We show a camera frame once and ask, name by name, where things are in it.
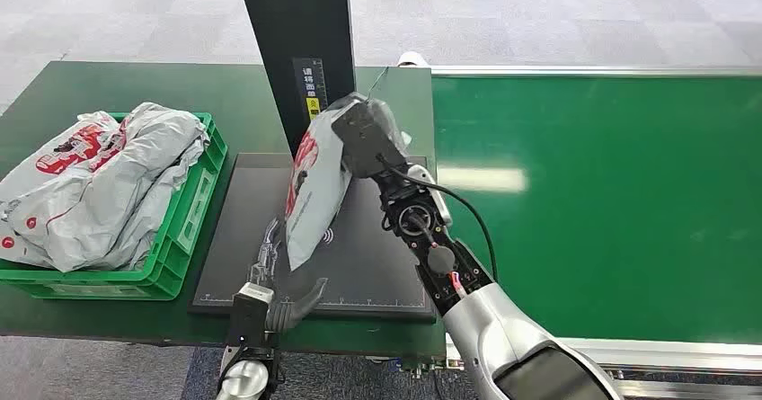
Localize grey bag with red print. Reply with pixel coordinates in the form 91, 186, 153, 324
0, 110, 129, 209

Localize grey red courier bag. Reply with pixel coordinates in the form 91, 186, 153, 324
284, 92, 413, 272

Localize column label strip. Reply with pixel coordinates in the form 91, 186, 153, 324
292, 58, 329, 122

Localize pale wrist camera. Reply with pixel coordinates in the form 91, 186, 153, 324
407, 164, 454, 227
235, 282, 276, 308

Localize black scale platform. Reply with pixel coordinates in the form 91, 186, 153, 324
189, 152, 439, 324

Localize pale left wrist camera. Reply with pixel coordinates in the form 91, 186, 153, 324
235, 282, 276, 308

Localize green plastic crate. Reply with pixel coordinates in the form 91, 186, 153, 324
0, 111, 229, 302

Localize plain grey courier bag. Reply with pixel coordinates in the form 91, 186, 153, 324
44, 102, 210, 273
98, 141, 208, 271

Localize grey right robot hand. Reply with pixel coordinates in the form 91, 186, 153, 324
330, 96, 412, 179

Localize green conveyor belt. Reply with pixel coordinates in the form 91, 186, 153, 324
431, 76, 762, 346

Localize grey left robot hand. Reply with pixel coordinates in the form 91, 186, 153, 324
264, 277, 330, 334

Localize grey bag with red dots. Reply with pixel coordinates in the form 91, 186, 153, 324
0, 193, 67, 271

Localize black scanner column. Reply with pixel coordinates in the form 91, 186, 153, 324
235, 0, 357, 158

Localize small white round object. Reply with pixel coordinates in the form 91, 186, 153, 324
396, 50, 431, 68

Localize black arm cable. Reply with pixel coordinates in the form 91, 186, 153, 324
377, 155, 500, 283

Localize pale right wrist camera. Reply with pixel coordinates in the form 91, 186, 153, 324
407, 164, 454, 227

